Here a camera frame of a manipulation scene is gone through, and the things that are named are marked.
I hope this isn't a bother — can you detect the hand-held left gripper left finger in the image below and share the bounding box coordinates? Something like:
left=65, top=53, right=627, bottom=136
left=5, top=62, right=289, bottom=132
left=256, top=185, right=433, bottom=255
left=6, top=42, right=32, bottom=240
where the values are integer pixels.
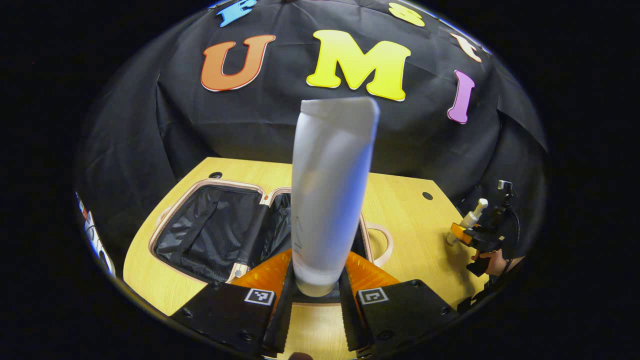
left=170, top=248, right=296, bottom=358

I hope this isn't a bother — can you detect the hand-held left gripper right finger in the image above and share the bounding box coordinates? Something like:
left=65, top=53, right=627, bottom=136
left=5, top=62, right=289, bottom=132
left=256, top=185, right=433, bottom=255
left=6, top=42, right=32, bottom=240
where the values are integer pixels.
left=339, top=251, right=461, bottom=359

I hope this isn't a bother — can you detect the black backdrop cloth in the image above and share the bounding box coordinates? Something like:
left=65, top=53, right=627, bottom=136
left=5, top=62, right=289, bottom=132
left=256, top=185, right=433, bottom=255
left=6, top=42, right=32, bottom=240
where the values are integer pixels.
left=75, top=0, right=548, bottom=281

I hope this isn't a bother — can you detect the white squeeze tube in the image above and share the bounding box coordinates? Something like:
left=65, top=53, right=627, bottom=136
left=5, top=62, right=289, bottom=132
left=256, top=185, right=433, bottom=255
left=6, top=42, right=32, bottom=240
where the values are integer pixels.
left=291, top=96, right=381, bottom=298

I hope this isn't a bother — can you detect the pink suitcase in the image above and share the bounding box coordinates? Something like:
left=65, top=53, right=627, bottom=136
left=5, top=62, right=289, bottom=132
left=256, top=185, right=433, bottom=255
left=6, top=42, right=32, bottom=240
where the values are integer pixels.
left=149, top=178, right=395, bottom=307

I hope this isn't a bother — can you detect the white pump bottle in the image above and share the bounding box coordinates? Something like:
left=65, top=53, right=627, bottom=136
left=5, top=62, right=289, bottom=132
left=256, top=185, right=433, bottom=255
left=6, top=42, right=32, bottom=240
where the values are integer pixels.
left=446, top=198, right=489, bottom=246

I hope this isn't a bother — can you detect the computer monitor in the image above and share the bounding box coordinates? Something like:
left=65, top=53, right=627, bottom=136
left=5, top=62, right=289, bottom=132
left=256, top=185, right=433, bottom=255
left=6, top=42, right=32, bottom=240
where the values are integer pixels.
left=75, top=192, right=117, bottom=278

